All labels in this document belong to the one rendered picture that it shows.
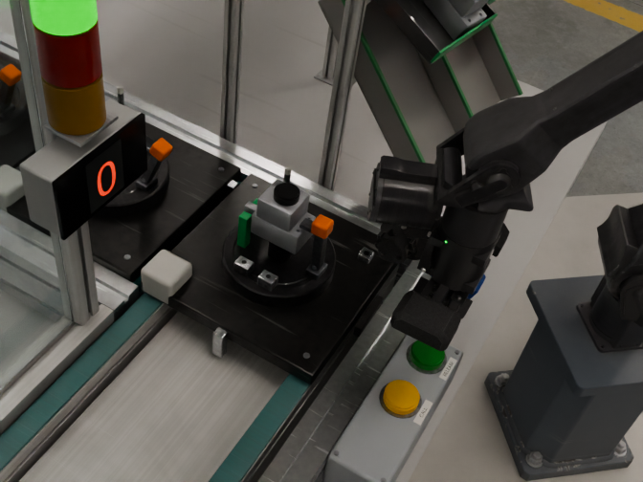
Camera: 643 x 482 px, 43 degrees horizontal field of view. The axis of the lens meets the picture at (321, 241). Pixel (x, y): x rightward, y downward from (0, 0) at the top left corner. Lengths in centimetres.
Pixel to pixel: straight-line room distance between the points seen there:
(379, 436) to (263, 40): 90
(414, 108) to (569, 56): 234
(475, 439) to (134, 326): 44
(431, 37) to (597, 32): 267
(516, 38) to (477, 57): 216
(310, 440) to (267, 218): 25
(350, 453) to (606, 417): 29
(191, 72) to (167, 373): 67
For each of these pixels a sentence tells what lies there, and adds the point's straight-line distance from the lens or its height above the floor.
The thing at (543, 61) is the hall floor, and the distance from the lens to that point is 338.
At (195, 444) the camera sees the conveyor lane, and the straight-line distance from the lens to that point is 94.
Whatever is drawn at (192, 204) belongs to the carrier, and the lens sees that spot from 109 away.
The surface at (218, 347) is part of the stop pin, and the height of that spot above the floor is 94.
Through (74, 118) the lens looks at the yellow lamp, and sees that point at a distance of 74.
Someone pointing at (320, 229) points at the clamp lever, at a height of 107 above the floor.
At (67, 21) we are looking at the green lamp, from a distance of 68.
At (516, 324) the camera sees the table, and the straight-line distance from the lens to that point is 119.
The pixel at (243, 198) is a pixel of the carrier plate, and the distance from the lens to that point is 111.
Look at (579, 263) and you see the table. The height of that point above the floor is 86.
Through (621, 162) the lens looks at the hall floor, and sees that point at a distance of 302.
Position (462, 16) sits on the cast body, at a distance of 104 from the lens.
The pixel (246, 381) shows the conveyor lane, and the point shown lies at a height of 92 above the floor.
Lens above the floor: 174
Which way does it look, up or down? 46 degrees down
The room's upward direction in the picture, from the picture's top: 10 degrees clockwise
